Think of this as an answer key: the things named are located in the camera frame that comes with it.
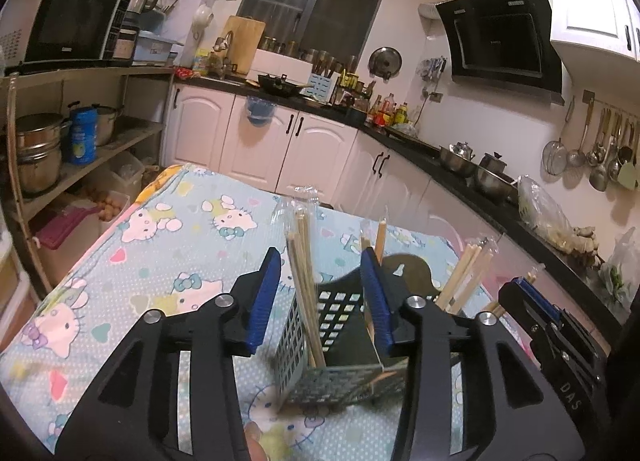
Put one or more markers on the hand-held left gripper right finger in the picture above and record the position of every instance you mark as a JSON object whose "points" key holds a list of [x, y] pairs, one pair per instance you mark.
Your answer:
{"points": [[378, 306]]}

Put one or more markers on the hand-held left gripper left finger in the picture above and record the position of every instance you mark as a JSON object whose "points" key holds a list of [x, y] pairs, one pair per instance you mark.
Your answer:
{"points": [[262, 308]]}

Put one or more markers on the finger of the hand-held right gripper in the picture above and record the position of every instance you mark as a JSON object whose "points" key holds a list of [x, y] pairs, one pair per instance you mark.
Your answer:
{"points": [[515, 303], [545, 303]]}

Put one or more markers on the wooden chopstick pair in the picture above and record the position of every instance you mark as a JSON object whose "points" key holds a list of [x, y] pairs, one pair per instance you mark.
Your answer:
{"points": [[496, 312], [531, 275], [297, 281], [381, 241], [475, 266], [306, 266], [457, 276]]}

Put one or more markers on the green plastic utensil holder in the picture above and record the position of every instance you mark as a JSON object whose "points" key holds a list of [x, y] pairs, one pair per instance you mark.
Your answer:
{"points": [[335, 321]]}

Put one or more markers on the ginger roots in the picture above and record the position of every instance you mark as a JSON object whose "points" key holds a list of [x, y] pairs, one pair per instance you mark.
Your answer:
{"points": [[582, 238]]}

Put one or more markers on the plastic bag of greens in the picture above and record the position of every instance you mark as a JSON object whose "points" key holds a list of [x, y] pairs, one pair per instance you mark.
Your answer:
{"points": [[620, 266]]}

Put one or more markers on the clear plastic bag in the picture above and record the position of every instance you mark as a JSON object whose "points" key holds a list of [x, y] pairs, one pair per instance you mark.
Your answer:
{"points": [[542, 211]]}

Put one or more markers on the blue cartoon printed blanket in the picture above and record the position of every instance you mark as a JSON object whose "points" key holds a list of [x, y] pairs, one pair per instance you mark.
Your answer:
{"points": [[165, 251]]}

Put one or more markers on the large steel ladle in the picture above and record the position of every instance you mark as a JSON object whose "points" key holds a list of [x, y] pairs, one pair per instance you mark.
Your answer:
{"points": [[598, 182]]}

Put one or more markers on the steel mesh strainer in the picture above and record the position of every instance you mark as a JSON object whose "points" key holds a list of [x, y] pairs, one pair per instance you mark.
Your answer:
{"points": [[555, 158]]}

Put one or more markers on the small steel ladle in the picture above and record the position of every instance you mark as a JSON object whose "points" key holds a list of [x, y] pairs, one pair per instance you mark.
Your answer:
{"points": [[576, 157]]}

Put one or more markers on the green spatula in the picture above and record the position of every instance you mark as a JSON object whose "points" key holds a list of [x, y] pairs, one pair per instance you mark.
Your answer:
{"points": [[627, 178]]}

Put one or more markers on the steel bowl pot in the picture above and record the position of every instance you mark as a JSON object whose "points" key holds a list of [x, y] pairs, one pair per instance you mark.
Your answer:
{"points": [[457, 161]]}

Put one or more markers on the black kitchen countertop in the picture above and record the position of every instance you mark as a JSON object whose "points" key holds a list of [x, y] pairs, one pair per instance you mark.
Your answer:
{"points": [[420, 148]]}

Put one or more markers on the container of eggs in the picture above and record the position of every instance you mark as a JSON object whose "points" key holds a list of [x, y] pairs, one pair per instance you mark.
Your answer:
{"points": [[107, 206]]}

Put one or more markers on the group of condiment bottles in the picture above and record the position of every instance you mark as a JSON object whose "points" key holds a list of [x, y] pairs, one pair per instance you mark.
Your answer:
{"points": [[385, 111]]}

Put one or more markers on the blue plastic bag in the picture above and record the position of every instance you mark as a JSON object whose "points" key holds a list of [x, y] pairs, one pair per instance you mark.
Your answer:
{"points": [[260, 108]]}

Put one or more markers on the pink lidded box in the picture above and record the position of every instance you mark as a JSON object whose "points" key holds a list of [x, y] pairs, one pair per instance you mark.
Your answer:
{"points": [[62, 236]]}

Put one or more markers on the black wok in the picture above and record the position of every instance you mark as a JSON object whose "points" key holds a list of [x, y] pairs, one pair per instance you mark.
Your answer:
{"points": [[280, 84]]}

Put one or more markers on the blue knife holder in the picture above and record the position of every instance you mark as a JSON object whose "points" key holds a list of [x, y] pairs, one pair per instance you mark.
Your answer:
{"points": [[322, 86]]}

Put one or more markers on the white box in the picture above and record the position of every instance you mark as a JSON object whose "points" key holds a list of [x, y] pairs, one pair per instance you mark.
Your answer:
{"points": [[282, 61]]}

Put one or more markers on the red snack packet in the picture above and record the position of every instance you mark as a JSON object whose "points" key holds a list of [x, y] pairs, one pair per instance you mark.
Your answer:
{"points": [[185, 72]]}

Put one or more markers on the blue tin can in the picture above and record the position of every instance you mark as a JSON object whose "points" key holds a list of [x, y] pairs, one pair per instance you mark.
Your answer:
{"points": [[82, 136]]}

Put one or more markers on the row of spice jars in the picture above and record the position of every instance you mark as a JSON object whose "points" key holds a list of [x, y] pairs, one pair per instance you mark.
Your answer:
{"points": [[285, 45]]}

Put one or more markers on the black range hood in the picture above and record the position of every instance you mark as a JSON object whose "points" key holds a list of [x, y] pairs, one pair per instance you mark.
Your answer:
{"points": [[505, 36]]}

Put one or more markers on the wooden cutting board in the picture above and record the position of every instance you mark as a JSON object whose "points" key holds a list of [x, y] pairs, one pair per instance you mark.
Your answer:
{"points": [[245, 41]]}

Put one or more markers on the kitchen faucet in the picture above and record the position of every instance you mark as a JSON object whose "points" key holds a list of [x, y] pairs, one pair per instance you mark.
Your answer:
{"points": [[225, 41]]}

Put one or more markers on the steel stockpot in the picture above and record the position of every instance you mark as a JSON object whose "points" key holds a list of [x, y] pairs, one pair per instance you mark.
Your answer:
{"points": [[37, 151]]}

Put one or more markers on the wooden pole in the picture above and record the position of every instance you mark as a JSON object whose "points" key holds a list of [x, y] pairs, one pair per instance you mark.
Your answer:
{"points": [[17, 181]]}

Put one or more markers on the blue storage container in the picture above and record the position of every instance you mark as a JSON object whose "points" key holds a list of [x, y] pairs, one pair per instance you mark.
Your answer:
{"points": [[157, 47]]}

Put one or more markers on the wooden shelf rack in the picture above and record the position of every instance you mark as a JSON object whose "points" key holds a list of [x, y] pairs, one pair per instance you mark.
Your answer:
{"points": [[90, 72]]}

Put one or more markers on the black microwave oven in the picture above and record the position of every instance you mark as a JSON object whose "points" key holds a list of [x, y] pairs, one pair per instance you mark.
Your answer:
{"points": [[65, 16]]}

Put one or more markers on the wall utensil rail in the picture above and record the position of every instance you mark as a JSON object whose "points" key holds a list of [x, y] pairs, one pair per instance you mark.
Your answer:
{"points": [[610, 106]]}

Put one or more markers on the wall power outlet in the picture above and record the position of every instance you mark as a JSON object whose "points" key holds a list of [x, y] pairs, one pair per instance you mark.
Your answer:
{"points": [[436, 97]]}

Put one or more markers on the wall hung pan lid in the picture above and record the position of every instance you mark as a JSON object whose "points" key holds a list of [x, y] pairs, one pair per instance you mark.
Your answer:
{"points": [[385, 61]]}

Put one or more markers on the white wall cabinet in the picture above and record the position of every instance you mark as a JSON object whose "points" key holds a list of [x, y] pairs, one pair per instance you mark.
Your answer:
{"points": [[595, 6]]}

